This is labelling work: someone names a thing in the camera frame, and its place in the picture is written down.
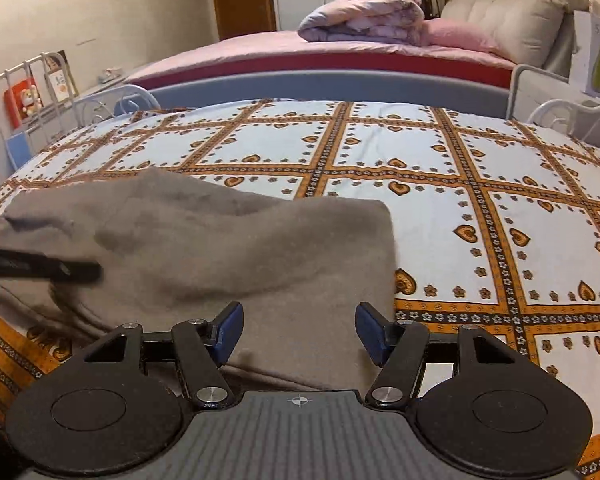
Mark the light blue board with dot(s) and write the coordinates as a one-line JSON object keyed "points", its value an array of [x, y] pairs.
{"points": [[20, 150]]}

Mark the white dresser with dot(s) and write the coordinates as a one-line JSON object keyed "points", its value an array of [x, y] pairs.
{"points": [[92, 91]]}

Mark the small white item on dresser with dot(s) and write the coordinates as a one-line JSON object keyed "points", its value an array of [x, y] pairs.
{"points": [[111, 75]]}

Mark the white metal bed frame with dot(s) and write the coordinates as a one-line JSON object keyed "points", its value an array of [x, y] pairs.
{"points": [[513, 95]]}

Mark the folded pink floral quilt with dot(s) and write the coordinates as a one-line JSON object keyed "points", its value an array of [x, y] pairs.
{"points": [[360, 15]]}

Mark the white box with pear print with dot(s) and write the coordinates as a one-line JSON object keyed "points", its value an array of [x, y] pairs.
{"points": [[587, 50]]}

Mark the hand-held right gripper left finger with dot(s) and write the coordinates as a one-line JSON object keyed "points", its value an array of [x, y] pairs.
{"points": [[227, 332]]}

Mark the brown wooden door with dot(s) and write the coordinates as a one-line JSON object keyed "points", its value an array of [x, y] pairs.
{"points": [[240, 0]]}

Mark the orange heart patterned bed sheet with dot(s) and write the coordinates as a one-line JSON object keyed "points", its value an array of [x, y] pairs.
{"points": [[405, 185]]}

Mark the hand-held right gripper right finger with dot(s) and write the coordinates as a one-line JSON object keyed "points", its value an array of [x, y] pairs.
{"points": [[372, 332]]}

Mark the white picture card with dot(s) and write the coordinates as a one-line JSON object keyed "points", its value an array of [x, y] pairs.
{"points": [[60, 82]]}

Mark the bed with pink sheet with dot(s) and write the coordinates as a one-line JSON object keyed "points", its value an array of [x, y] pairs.
{"points": [[240, 47]]}

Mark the pink pillow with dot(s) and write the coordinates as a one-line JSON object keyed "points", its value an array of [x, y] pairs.
{"points": [[460, 35]]}

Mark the grey pants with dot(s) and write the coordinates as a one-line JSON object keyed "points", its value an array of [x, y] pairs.
{"points": [[230, 240]]}

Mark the red box with teddy bear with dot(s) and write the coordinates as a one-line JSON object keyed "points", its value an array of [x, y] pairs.
{"points": [[22, 102]]}

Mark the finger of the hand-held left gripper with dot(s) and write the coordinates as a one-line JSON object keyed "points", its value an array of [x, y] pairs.
{"points": [[30, 265]]}

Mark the beige padded headboard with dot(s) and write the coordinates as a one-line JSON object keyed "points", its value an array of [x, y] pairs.
{"points": [[510, 20]]}

